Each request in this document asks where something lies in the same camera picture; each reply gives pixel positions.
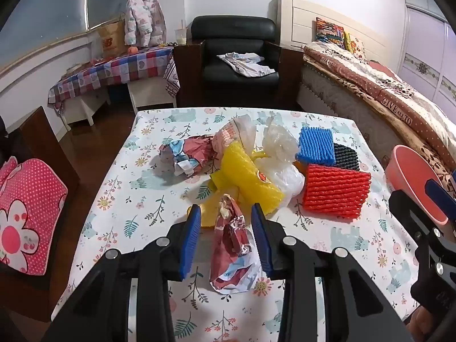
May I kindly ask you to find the black foam net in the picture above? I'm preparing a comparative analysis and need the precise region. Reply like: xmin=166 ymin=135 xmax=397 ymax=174
xmin=333 ymin=142 xmax=360 ymax=171

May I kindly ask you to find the white side table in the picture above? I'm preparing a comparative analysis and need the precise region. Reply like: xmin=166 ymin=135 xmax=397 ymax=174
xmin=57 ymin=78 xmax=177 ymax=131

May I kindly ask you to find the plastic drink cup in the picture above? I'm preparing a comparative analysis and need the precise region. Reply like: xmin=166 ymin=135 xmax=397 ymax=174
xmin=174 ymin=19 xmax=188 ymax=46

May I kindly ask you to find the clear plastic bag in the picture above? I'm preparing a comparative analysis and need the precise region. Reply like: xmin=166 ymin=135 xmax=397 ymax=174
xmin=256 ymin=113 xmax=306 ymax=208

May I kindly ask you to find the brown leaf pattern blanket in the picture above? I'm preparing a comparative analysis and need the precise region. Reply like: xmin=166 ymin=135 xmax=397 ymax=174
xmin=303 ymin=55 xmax=456 ymax=188

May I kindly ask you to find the pink floral puffer jacket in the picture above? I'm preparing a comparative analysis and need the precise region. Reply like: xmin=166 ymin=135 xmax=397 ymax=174
xmin=124 ymin=0 xmax=167 ymax=48

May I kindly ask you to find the blue foam net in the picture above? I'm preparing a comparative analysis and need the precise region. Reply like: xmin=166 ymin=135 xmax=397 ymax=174
xmin=295 ymin=125 xmax=336 ymax=166

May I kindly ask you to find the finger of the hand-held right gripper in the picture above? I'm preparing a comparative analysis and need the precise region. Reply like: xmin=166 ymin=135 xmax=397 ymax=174
xmin=388 ymin=190 xmax=447 ymax=251
xmin=425 ymin=179 xmax=456 ymax=221

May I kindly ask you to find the black leather armchair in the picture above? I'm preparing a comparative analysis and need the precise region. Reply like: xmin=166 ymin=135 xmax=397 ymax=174
xmin=174 ymin=15 xmax=303 ymax=107

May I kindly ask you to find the dark wooden chair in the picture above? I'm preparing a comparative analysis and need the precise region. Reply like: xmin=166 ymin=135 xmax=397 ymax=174
xmin=0 ymin=107 xmax=81 ymax=321

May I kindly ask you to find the red foam net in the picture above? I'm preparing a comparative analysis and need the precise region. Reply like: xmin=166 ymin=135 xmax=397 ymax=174
xmin=303 ymin=164 xmax=372 ymax=220

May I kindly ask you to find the yellow floral pillow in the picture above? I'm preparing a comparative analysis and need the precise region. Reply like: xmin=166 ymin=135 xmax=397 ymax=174
xmin=344 ymin=32 xmax=366 ymax=58

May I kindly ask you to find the pink dotted flower cushion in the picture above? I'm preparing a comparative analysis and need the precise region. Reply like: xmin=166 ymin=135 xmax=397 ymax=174
xmin=0 ymin=156 xmax=68 ymax=276

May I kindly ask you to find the yellow plastic bag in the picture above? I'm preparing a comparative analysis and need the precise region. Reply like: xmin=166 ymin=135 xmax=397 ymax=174
xmin=209 ymin=141 xmax=286 ymax=216

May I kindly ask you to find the white printed cloth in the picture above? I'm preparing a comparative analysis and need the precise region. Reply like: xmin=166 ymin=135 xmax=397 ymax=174
xmin=217 ymin=53 xmax=276 ymax=77

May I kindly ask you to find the white bed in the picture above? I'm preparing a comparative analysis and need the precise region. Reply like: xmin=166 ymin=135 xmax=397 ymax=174
xmin=278 ymin=0 xmax=456 ymax=193

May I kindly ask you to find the colourful patterned pillow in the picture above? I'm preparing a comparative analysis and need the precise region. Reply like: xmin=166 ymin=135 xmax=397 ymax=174
xmin=315 ymin=17 xmax=345 ymax=45

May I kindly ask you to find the lilac wardrobe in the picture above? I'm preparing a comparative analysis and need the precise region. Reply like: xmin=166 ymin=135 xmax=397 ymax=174
xmin=397 ymin=0 xmax=456 ymax=115

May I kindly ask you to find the floral bear print tablecloth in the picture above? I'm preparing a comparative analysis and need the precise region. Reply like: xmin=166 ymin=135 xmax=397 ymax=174
xmin=53 ymin=107 xmax=421 ymax=342

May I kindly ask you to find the red paper wrapper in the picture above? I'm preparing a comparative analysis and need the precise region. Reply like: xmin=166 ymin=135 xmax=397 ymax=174
xmin=209 ymin=194 xmax=262 ymax=294
xmin=158 ymin=133 xmax=223 ymax=177

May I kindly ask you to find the window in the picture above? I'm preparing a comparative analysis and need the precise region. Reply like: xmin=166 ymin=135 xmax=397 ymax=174
xmin=0 ymin=0 xmax=132 ymax=65

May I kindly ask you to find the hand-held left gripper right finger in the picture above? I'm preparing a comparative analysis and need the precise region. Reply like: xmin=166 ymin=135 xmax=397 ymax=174
xmin=250 ymin=202 xmax=416 ymax=342

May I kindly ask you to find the checked tablecloth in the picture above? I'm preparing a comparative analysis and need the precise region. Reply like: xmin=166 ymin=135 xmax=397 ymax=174
xmin=48 ymin=46 xmax=180 ymax=115

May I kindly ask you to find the dotted patchwork quilt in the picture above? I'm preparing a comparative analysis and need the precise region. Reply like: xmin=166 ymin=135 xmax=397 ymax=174
xmin=303 ymin=41 xmax=456 ymax=157

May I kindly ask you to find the pink plastic bucket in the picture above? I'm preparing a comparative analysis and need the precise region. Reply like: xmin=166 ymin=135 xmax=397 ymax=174
xmin=386 ymin=145 xmax=451 ymax=225

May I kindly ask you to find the brown paper bag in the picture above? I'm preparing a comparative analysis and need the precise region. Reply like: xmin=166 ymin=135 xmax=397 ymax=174
xmin=97 ymin=18 xmax=127 ymax=59

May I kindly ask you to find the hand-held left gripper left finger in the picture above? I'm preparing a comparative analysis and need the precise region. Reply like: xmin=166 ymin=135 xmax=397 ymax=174
xmin=41 ymin=204 xmax=203 ymax=342

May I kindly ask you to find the white printed plastic bag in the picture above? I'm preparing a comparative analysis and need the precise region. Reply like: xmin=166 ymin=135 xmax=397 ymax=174
xmin=214 ymin=115 xmax=258 ymax=154

